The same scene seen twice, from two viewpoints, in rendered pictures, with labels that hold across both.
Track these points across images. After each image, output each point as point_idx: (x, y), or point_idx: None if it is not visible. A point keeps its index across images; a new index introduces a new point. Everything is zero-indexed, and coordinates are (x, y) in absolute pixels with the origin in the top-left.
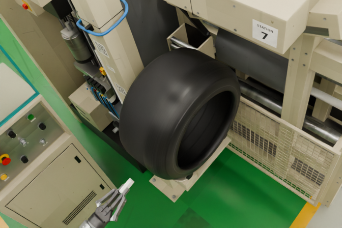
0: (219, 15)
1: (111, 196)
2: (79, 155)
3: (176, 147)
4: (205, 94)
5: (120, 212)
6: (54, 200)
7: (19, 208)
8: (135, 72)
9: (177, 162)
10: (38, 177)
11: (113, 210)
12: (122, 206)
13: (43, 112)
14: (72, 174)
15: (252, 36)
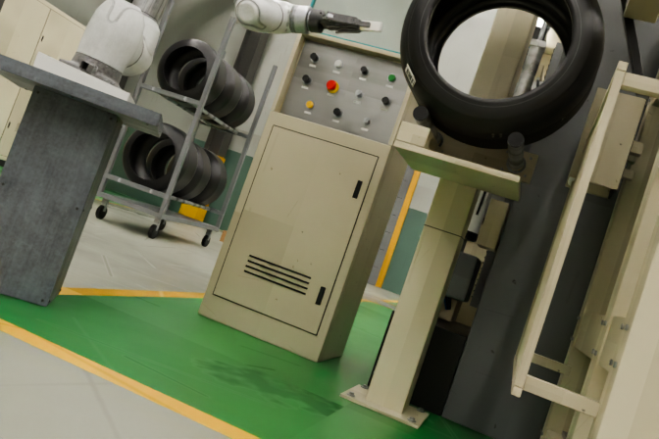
0: None
1: (351, 30)
2: (364, 187)
3: None
4: None
5: (337, 21)
6: (285, 204)
7: (271, 149)
8: (511, 35)
9: (432, 6)
10: (319, 142)
11: (335, 24)
12: (345, 20)
13: (403, 91)
14: (331, 200)
15: None
